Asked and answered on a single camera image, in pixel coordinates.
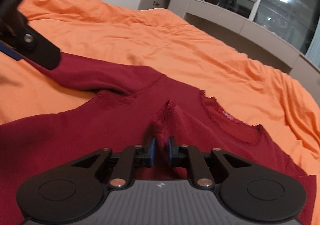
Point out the large window glass pane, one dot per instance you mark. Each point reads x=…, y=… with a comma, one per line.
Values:
x=295, y=21

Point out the right light blue curtain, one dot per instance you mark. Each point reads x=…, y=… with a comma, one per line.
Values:
x=313, y=53

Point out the orange bed duvet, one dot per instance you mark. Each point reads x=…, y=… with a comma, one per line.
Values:
x=247, y=89

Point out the dark red long-sleeve sweater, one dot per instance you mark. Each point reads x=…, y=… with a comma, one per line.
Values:
x=131, y=103

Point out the grey built-in wardrobe unit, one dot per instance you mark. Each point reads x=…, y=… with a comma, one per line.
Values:
x=243, y=34

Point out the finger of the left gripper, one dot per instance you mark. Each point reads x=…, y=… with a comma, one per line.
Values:
x=10, y=53
x=18, y=35

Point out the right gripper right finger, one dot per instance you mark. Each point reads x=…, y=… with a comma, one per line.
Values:
x=192, y=160

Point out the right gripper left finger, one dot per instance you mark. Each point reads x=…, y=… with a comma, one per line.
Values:
x=124, y=164

